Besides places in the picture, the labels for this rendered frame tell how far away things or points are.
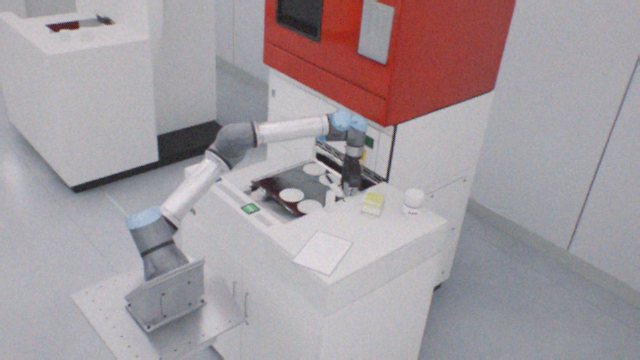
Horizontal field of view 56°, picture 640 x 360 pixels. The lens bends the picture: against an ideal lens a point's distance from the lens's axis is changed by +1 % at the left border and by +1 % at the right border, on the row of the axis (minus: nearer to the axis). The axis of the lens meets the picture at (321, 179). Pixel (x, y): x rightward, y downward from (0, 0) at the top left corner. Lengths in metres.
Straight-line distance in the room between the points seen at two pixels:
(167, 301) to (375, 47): 1.17
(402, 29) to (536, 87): 1.65
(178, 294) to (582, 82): 2.50
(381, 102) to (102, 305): 1.24
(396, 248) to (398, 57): 0.70
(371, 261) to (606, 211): 1.97
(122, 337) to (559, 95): 2.68
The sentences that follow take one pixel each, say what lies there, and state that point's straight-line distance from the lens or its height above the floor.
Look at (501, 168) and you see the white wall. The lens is 4.01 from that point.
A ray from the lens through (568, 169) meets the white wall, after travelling 3.78.
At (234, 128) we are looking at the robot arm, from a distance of 2.10.
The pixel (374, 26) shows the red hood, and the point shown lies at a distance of 2.30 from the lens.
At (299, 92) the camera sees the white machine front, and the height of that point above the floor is 1.15.
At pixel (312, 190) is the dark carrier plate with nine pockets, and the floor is 0.90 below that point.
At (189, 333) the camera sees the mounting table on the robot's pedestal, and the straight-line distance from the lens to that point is 2.00.
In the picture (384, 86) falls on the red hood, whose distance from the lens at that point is 2.31.
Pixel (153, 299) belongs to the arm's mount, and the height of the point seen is 0.94.
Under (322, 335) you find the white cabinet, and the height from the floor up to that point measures 0.74.
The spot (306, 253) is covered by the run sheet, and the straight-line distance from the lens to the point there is 2.06.
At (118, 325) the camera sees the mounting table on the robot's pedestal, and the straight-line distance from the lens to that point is 2.06.
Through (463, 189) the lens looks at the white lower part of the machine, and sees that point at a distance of 3.10.
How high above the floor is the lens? 2.25
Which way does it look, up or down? 31 degrees down
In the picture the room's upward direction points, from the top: 5 degrees clockwise
